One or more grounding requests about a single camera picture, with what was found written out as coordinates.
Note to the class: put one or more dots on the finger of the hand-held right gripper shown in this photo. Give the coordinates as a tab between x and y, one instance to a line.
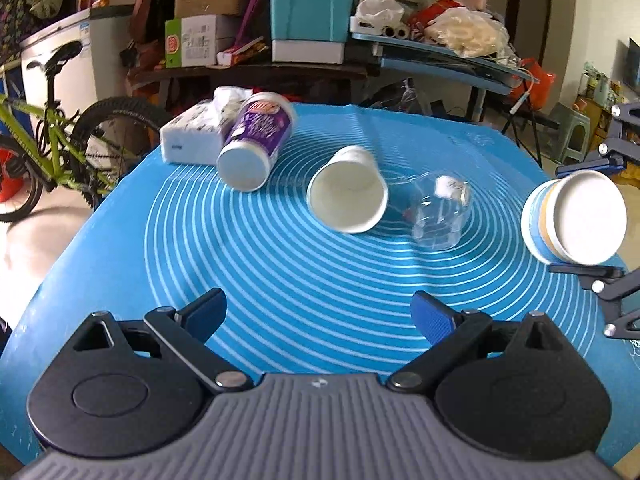
595	270
595	164

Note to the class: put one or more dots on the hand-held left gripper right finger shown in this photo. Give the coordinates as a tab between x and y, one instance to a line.
432	317

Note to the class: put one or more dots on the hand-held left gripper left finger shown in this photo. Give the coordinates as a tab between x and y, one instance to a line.
207	312

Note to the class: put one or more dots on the clear plastic cup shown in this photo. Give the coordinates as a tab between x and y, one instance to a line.
440	210

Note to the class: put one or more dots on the white paper cup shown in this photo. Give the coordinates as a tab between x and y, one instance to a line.
345	195

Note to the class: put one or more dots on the purple printed paper cup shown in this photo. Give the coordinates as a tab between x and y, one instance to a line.
260	125

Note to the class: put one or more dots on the grey plastic stool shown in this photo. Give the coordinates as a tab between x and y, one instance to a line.
567	127

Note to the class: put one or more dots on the blue ringed silicone mat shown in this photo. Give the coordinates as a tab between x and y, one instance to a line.
300	280

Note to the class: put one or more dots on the red bag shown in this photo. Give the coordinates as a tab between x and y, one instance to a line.
537	82

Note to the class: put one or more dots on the white tissue pack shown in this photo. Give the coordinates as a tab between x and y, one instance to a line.
192	130

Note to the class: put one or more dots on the cream plastic bag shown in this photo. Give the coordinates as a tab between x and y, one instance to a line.
470	30

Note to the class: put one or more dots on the blue folding desk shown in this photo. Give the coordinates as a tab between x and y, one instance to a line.
440	57

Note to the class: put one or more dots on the red printed packet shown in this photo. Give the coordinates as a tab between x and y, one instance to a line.
435	12

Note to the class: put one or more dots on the dark wooden table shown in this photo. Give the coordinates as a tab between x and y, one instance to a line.
250	72

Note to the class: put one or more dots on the red and yellow snack packet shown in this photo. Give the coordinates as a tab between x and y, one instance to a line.
242	52

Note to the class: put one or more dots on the white crumpled plastic bag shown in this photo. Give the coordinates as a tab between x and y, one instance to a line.
380	7

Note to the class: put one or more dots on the green bicycle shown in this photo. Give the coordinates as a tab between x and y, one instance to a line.
27	108

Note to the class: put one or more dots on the white carton with green side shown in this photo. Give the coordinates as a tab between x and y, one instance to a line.
200	40

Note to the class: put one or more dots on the white flat box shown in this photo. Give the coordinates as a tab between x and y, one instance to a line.
307	51

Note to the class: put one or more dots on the white chest freezer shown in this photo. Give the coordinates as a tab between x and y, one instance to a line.
75	30

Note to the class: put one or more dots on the teal plastic storage box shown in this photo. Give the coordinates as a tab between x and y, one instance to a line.
310	7

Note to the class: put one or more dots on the patterned dark cloth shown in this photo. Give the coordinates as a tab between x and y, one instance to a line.
17	20

